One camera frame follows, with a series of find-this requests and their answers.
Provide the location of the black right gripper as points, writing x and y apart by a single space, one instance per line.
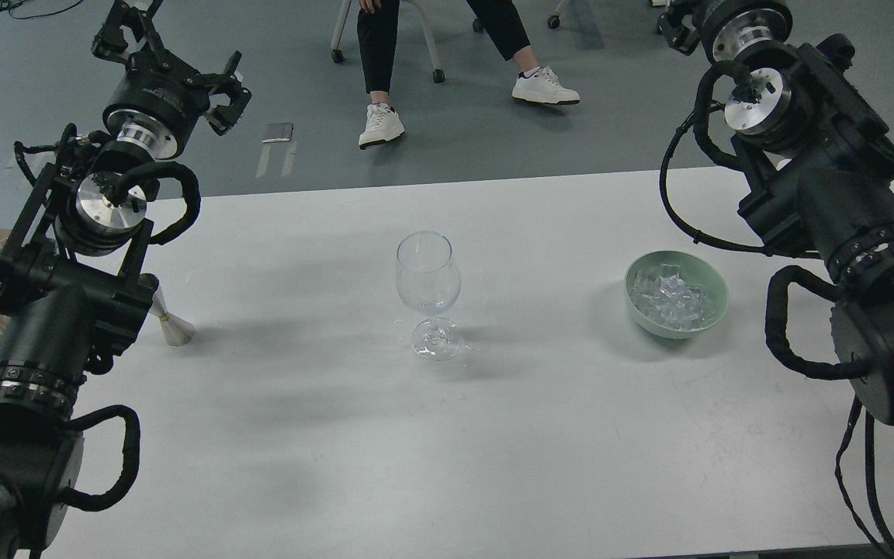
724 28

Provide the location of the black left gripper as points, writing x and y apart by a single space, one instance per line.
157 105

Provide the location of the steel cocktail jigger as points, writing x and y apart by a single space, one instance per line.
176 331

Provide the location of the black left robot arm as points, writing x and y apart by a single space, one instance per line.
71 278

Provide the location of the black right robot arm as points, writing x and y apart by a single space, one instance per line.
819 166

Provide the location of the pile of ice cubes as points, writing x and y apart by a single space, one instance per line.
664 296

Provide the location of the clear wine glass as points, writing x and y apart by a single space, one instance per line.
428 281

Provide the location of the grey floor tape patch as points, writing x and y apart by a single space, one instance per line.
277 133

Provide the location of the white rolling chair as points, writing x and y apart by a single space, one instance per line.
337 55

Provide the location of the green bowl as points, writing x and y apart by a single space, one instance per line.
696 270

